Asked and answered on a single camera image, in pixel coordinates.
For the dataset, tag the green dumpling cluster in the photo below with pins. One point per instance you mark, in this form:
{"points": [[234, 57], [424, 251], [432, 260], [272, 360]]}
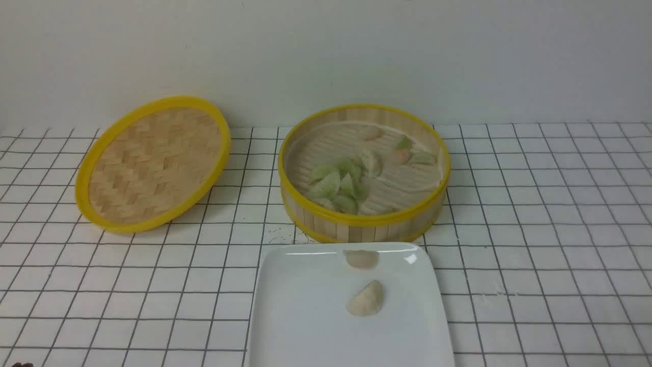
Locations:
{"points": [[342, 166], [340, 203], [327, 187], [354, 188]]}

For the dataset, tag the pale dumpling at plate top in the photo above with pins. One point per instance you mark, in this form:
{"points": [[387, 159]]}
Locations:
{"points": [[361, 259]]}

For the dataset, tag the white dumpling on plate centre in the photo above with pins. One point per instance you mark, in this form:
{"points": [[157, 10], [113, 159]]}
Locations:
{"points": [[368, 301]]}

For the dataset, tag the white square plate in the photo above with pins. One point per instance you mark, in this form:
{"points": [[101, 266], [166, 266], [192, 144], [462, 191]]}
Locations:
{"points": [[299, 315]]}

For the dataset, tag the green dumpling front cluster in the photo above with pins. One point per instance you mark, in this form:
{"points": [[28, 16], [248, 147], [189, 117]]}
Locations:
{"points": [[340, 203]]}

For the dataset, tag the bamboo steamer basket yellow rim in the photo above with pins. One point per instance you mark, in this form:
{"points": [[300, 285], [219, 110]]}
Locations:
{"points": [[401, 204]]}

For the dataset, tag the white dumpling steamer centre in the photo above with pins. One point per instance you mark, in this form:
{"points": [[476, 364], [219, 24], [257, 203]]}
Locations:
{"points": [[371, 162]]}

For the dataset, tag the pink dumpling back of steamer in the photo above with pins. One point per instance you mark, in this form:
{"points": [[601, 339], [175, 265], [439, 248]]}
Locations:
{"points": [[369, 132]]}

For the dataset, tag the pink dumpling of steamer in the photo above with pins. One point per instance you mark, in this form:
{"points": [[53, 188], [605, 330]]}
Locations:
{"points": [[369, 132], [399, 156]]}

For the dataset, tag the pink dumpling right of steamer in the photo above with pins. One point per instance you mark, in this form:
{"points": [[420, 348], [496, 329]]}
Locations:
{"points": [[399, 156]]}

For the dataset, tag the green dumpling right back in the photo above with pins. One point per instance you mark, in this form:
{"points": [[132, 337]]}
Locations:
{"points": [[404, 143]]}

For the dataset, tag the green dumpling far right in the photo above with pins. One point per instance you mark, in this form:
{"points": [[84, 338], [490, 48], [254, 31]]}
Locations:
{"points": [[422, 158]]}

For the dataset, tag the bamboo steamer lid yellow rim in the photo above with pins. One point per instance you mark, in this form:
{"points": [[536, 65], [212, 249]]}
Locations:
{"points": [[153, 164]]}

